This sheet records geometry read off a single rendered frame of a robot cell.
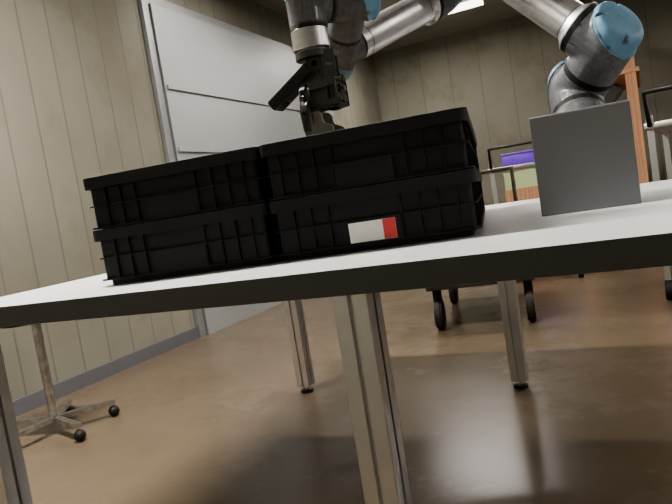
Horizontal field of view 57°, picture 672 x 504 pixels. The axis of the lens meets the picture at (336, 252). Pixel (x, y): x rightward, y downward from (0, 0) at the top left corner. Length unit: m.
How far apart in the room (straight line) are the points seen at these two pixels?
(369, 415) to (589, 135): 0.74
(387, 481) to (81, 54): 3.60
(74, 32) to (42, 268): 1.48
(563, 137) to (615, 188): 0.15
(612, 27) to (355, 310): 0.82
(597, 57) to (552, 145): 0.21
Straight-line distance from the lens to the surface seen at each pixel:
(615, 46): 1.45
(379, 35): 1.48
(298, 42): 1.29
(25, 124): 3.81
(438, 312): 3.48
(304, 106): 1.25
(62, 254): 3.80
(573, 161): 1.39
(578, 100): 1.49
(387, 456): 1.03
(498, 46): 8.77
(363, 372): 0.99
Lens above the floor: 0.79
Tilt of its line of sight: 4 degrees down
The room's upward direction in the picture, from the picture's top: 9 degrees counter-clockwise
